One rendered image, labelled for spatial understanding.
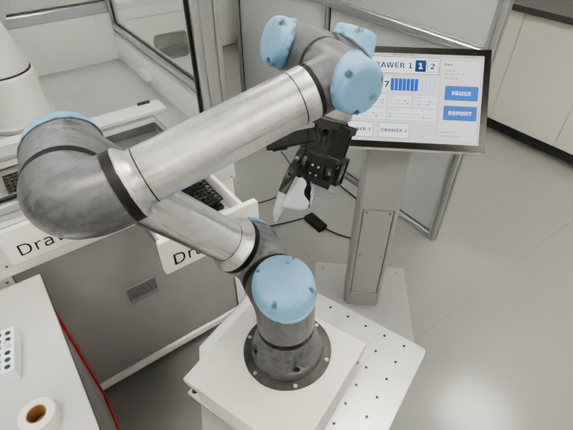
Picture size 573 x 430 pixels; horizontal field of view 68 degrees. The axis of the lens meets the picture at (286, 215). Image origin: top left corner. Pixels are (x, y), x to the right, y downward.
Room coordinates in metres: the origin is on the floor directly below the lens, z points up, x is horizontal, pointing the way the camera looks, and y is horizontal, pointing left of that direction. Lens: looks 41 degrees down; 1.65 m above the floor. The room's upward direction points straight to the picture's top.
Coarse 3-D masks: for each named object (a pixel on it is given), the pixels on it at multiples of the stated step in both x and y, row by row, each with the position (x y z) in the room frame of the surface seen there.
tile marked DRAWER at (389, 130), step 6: (384, 126) 1.15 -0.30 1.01; (390, 126) 1.15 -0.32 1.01; (396, 126) 1.15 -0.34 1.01; (402, 126) 1.15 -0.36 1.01; (408, 126) 1.15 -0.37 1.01; (378, 132) 1.14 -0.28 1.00; (384, 132) 1.14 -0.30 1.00; (390, 132) 1.14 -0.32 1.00; (396, 132) 1.14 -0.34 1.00; (402, 132) 1.13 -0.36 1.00; (408, 132) 1.13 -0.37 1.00; (402, 138) 1.12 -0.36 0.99; (408, 138) 1.12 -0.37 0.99
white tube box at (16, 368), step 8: (8, 328) 0.57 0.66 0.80; (0, 336) 0.56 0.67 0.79; (8, 336) 0.55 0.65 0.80; (16, 336) 0.56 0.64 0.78; (0, 344) 0.53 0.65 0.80; (16, 344) 0.54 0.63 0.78; (0, 352) 0.51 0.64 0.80; (8, 352) 0.52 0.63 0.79; (16, 352) 0.52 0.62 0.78; (0, 360) 0.49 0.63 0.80; (8, 360) 0.50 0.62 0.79; (16, 360) 0.50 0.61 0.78; (0, 368) 0.47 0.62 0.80; (8, 368) 0.48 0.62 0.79; (16, 368) 0.48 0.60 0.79; (0, 376) 0.46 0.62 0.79; (8, 376) 0.46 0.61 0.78; (16, 376) 0.47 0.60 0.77; (0, 384) 0.45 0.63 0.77
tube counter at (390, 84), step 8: (384, 80) 1.24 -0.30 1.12; (392, 80) 1.24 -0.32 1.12; (400, 80) 1.24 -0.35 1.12; (408, 80) 1.24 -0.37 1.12; (416, 80) 1.23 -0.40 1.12; (424, 80) 1.23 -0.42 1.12; (432, 80) 1.23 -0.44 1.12; (384, 88) 1.23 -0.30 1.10; (392, 88) 1.22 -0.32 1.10; (400, 88) 1.22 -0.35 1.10; (408, 88) 1.22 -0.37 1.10; (416, 88) 1.22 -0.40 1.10; (424, 88) 1.22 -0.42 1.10; (432, 88) 1.22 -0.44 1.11
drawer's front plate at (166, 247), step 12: (240, 204) 0.88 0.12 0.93; (252, 204) 0.88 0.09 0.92; (228, 216) 0.84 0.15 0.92; (240, 216) 0.86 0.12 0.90; (252, 216) 0.88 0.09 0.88; (168, 240) 0.74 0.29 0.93; (168, 252) 0.73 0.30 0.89; (180, 252) 0.75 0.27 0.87; (192, 252) 0.77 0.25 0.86; (168, 264) 0.73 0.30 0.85; (180, 264) 0.75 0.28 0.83
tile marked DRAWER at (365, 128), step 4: (352, 120) 1.17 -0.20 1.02; (356, 120) 1.17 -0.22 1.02; (352, 124) 1.16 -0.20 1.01; (356, 124) 1.16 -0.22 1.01; (360, 124) 1.16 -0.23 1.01; (364, 124) 1.16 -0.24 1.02; (368, 124) 1.16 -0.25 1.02; (372, 124) 1.16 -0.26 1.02; (360, 128) 1.15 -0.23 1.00; (364, 128) 1.15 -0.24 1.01; (368, 128) 1.15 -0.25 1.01; (372, 128) 1.15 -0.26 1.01; (356, 132) 1.14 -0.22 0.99; (360, 132) 1.14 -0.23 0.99; (364, 132) 1.14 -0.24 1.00; (368, 132) 1.14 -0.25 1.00; (372, 132) 1.14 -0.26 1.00; (356, 136) 1.14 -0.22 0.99; (360, 136) 1.14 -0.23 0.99; (364, 136) 1.14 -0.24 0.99; (368, 136) 1.13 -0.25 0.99; (372, 136) 1.13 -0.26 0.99
